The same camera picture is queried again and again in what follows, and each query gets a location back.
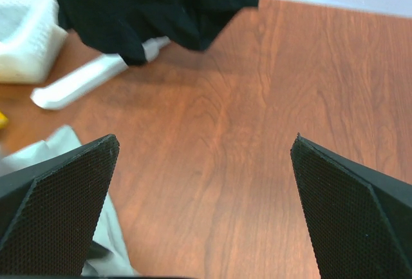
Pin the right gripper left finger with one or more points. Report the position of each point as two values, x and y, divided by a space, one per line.
50 210

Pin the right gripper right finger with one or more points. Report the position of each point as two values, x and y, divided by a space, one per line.
358 219

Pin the grey underwear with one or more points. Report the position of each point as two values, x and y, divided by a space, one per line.
108 232

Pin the black underwear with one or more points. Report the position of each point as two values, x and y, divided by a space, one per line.
123 26

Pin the yellow tray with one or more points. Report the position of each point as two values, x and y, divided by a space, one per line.
3 121

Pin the white clothes rack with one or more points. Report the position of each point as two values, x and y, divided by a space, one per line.
79 82

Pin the white laundry basket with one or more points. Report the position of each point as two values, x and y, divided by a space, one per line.
31 40

